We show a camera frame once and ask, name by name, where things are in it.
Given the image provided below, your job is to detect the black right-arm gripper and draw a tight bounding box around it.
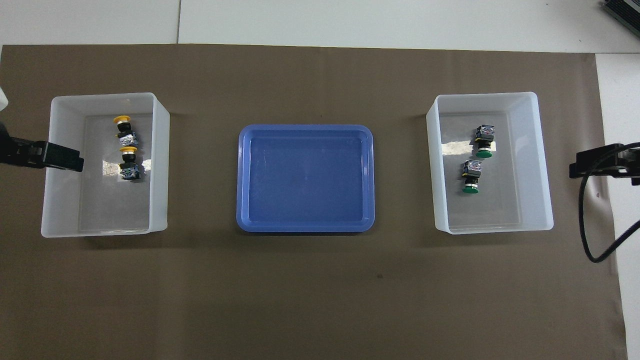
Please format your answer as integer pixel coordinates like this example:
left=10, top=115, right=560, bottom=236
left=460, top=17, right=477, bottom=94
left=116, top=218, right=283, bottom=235
left=569, top=142, right=640, bottom=187

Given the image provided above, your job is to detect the green push button switch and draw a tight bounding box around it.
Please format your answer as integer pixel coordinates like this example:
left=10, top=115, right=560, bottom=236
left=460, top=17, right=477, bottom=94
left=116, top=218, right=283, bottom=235
left=461, top=160, right=483, bottom=195
left=474, top=124, right=496, bottom=159

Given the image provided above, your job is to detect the black right-arm cable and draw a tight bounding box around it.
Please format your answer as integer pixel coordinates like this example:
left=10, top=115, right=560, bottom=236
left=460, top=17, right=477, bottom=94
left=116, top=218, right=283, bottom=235
left=578, top=142, right=640, bottom=264

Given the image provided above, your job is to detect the dark ribbed device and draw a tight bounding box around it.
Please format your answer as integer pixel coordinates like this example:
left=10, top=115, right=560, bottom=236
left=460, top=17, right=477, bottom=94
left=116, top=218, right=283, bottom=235
left=601, top=0, right=640, bottom=32

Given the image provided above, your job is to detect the blue plastic tray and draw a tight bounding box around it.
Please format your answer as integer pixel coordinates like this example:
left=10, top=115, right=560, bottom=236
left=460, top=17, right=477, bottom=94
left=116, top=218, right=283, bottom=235
left=236, top=124, right=375, bottom=234

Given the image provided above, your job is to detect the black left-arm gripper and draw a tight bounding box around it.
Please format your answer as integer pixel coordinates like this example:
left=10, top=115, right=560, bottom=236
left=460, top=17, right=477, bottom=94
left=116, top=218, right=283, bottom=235
left=0, top=124, right=85, bottom=174

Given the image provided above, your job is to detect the brown paper table mat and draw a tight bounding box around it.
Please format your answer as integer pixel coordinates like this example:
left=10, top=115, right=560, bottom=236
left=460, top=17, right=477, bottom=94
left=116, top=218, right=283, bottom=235
left=0, top=44, right=629, bottom=360

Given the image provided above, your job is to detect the yellow push button switch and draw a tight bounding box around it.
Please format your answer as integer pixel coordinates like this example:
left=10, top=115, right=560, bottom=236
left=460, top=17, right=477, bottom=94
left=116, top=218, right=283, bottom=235
left=112, top=114, right=139, bottom=149
left=119, top=146, right=142, bottom=182

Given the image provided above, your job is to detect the translucent white plastic box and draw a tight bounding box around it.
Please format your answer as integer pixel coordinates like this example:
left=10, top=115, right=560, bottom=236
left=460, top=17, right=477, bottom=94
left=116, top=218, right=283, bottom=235
left=41, top=92, right=171, bottom=239
left=426, top=91, right=555, bottom=235

